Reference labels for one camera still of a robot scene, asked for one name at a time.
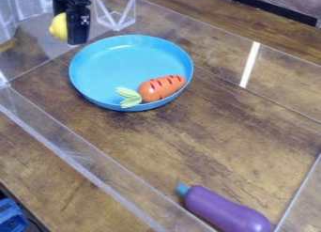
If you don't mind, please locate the yellow toy lemon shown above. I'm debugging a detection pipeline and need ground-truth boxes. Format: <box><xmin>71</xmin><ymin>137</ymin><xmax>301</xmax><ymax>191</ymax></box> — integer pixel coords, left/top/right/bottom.
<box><xmin>50</xmin><ymin>12</ymin><xmax>68</xmax><ymax>41</ymax></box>

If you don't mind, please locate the blue round plastic tray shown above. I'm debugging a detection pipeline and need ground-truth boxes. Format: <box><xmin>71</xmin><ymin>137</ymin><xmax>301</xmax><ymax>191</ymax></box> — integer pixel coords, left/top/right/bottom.
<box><xmin>70</xmin><ymin>35</ymin><xmax>193</xmax><ymax>112</ymax></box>

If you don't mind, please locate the purple toy eggplant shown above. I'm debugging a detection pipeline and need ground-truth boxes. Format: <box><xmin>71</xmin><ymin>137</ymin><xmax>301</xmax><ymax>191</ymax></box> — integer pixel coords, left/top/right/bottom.
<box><xmin>177</xmin><ymin>183</ymin><xmax>272</xmax><ymax>232</ymax></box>

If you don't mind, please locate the blue object at corner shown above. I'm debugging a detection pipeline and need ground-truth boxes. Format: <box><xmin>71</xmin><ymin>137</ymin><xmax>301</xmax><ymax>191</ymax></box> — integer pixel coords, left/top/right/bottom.
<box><xmin>0</xmin><ymin>198</ymin><xmax>30</xmax><ymax>232</ymax></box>

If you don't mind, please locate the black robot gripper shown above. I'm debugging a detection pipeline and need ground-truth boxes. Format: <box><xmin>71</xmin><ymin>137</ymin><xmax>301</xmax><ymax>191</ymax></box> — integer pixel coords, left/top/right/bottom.
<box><xmin>52</xmin><ymin>0</ymin><xmax>91</xmax><ymax>45</ymax></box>

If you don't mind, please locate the clear acrylic enclosure wall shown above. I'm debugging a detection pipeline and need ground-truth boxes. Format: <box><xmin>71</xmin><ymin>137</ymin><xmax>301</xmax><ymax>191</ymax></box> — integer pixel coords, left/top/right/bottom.
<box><xmin>0</xmin><ymin>0</ymin><xmax>321</xmax><ymax>232</ymax></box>

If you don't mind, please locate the orange toy carrot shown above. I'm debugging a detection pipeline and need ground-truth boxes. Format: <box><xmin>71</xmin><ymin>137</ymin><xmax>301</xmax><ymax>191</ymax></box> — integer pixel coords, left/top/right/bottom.
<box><xmin>117</xmin><ymin>75</ymin><xmax>187</xmax><ymax>108</ymax></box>

